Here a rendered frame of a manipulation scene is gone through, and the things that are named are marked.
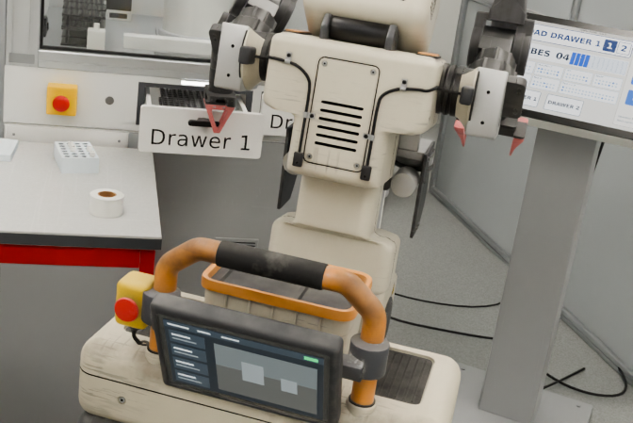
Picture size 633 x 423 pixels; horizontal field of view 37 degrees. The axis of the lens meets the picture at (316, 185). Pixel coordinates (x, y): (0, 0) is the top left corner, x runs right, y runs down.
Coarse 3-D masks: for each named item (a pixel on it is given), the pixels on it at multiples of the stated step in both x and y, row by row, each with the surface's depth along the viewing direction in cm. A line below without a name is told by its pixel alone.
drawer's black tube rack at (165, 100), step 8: (160, 88) 246; (168, 96) 240; (176, 96) 240; (184, 96) 241; (192, 96) 243; (200, 96) 243; (160, 104) 242; (168, 104) 232; (176, 104) 233; (184, 104) 234; (192, 104) 235; (200, 104) 236
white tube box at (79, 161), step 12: (60, 144) 224; (84, 144) 226; (60, 156) 216; (72, 156) 216; (84, 156) 219; (96, 156) 219; (60, 168) 217; (72, 168) 216; (84, 168) 217; (96, 168) 219
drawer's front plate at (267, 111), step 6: (264, 102) 243; (264, 108) 244; (270, 108) 244; (264, 114) 245; (270, 114) 245; (276, 114) 245; (282, 114) 246; (288, 114) 246; (270, 120) 245; (276, 120) 246; (264, 126) 246; (282, 126) 247; (264, 132) 246; (270, 132) 247; (276, 132) 247; (282, 132) 247
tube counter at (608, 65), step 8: (560, 56) 247; (568, 56) 246; (576, 56) 246; (584, 56) 245; (592, 56) 245; (568, 64) 245; (576, 64) 245; (584, 64) 244; (592, 64) 244; (600, 64) 243; (608, 64) 243; (616, 64) 242; (624, 64) 242; (608, 72) 242; (616, 72) 241; (624, 72) 241
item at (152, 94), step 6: (150, 90) 251; (156, 90) 251; (150, 96) 239; (156, 96) 252; (144, 102) 241; (150, 102) 234; (156, 102) 253; (240, 102) 245; (240, 108) 242; (246, 108) 240
